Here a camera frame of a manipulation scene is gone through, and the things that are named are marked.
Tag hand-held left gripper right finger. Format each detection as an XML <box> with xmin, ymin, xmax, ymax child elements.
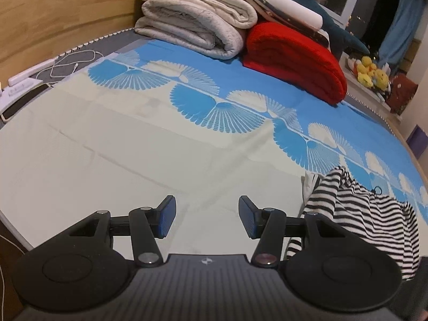
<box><xmin>238</xmin><ymin>196</ymin><xmax>345</xmax><ymax>268</ymax></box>

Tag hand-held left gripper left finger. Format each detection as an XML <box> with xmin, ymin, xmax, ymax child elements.
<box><xmin>68</xmin><ymin>195</ymin><xmax>177</xmax><ymax>267</ymax></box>

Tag black white striped garment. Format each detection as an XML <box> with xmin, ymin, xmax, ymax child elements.
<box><xmin>287</xmin><ymin>166</ymin><xmax>421</xmax><ymax>282</ymax></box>

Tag blue white patterned bedsheet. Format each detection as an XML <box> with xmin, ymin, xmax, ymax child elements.
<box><xmin>0</xmin><ymin>38</ymin><xmax>428</xmax><ymax>253</ymax></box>

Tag red folded blanket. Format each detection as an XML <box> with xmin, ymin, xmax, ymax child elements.
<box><xmin>242</xmin><ymin>21</ymin><xmax>348</xmax><ymax>105</ymax></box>

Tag beige folded quilt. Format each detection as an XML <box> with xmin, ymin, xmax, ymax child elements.
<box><xmin>134</xmin><ymin>0</ymin><xmax>247</xmax><ymax>61</ymax></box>

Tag purple box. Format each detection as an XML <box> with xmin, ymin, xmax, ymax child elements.
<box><xmin>407</xmin><ymin>124</ymin><xmax>428</xmax><ymax>156</ymax></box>

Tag yellow plush toys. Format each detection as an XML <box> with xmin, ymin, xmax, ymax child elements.
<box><xmin>347</xmin><ymin>55</ymin><xmax>392</xmax><ymax>91</ymax></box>

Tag white power strip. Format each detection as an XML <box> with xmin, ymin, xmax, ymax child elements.
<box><xmin>8</xmin><ymin>58</ymin><xmax>57</xmax><ymax>88</ymax></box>

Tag dark red bag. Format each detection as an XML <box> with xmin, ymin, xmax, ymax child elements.
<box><xmin>389</xmin><ymin>74</ymin><xmax>419</xmax><ymax>113</ymax></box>

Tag dark teal shark plush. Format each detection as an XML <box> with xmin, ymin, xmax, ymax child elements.
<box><xmin>249</xmin><ymin>0</ymin><xmax>370</xmax><ymax>61</ymax></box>

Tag wooden headboard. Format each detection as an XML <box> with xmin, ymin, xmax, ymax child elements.
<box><xmin>0</xmin><ymin>0</ymin><xmax>143</xmax><ymax>86</ymax></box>

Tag blue curtain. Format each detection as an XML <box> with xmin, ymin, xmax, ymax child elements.
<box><xmin>377</xmin><ymin>0</ymin><xmax>428</xmax><ymax>71</ymax></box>

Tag white charging cable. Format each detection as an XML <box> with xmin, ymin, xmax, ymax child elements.
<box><xmin>35</xmin><ymin>49</ymin><xmax>105</xmax><ymax>81</ymax></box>

